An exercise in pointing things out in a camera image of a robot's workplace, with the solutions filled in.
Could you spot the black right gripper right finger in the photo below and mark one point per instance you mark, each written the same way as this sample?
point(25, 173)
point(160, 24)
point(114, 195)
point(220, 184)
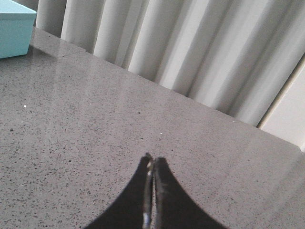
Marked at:
point(175, 208)

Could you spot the grey pleated curtain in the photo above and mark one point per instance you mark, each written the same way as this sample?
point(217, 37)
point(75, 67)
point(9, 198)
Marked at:
point(232, 55)

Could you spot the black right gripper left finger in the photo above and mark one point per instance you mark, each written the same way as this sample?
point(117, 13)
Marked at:
point(132, 209)

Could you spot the light blue storage box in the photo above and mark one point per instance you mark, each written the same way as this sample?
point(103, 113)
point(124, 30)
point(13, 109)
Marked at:
point(16, 25)

